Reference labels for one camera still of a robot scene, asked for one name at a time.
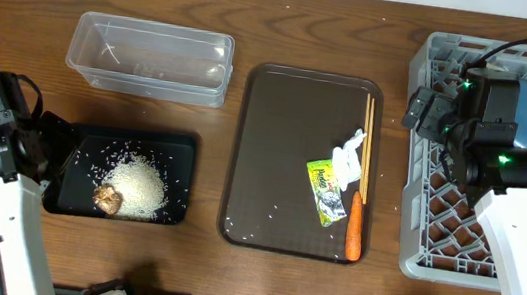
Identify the white tissue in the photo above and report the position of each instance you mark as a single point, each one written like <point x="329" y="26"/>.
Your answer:
<point x="346" y="162"/>

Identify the orange carrot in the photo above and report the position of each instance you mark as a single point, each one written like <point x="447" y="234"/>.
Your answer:
<point x="353" y="247"/>

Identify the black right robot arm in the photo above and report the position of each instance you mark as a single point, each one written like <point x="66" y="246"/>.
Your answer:
<point x="495" y="182"/>

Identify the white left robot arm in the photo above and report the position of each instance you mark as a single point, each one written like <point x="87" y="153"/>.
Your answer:
<point x="24" y="269"/>

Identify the brown serving tray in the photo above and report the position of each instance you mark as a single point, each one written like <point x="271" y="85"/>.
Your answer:
<point x="289" y="117"/>

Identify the grey dishwasher rack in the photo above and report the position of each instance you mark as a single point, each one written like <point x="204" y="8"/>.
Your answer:
<point x="440" y="239"/>

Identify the wooden chopstick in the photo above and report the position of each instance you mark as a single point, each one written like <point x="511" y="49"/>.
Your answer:
<point x="366" y="150"/>
<point x="372" y="120"/>

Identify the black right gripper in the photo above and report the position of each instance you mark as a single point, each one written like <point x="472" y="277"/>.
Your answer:
<point x="439" y="107"/>

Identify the clear plastic container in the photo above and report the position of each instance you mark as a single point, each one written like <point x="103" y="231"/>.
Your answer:
<point x="153" y="60"/>

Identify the black plastic tray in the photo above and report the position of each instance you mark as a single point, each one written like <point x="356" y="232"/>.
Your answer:
<point x="71" y="195"/>

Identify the pile of white rice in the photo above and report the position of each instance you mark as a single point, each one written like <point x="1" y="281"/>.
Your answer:
<point x="153" y="182"/>

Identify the brown food scrap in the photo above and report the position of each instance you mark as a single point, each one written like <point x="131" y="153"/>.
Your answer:
<point x="107" y="199"/>

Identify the green foil snack wrapper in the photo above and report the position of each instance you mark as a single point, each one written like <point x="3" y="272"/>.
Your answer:
<point x="326" y="192"/>

